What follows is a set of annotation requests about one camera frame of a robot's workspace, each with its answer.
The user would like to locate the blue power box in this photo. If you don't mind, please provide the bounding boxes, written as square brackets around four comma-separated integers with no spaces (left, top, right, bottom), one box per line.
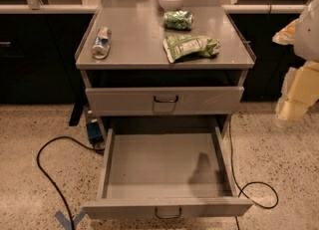
[86,121,104,144]

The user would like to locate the closed grey top drawer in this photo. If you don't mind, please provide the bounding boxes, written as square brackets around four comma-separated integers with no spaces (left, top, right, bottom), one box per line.
[86,87,244,116]

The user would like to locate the long counter ledge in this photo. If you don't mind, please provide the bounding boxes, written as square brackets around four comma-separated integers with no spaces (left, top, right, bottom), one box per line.
[0,5,306,14]

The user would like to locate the blue tape cross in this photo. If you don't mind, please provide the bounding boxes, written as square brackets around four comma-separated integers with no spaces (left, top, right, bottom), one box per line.
[55,209,86,230]

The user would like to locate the green soda can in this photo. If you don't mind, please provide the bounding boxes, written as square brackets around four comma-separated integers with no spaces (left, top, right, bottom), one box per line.
[163,10,193,31]

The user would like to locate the open grey middle drawer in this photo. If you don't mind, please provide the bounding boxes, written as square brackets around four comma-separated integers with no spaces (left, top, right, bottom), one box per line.
[83,127,252,219]

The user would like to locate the grey drawer cabinet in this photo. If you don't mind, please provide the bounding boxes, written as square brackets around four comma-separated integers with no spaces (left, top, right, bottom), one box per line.
[76,0,254,131]

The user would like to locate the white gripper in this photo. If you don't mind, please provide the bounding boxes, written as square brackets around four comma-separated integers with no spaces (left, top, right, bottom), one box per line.
[272,0,319,127]

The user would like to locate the green jalapeno chip bag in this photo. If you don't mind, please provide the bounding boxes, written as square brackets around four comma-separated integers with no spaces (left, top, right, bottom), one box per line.
[162,35,220,63]

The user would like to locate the black cable left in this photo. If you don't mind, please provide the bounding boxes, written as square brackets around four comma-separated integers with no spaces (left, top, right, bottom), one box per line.
[35,135,106,230]

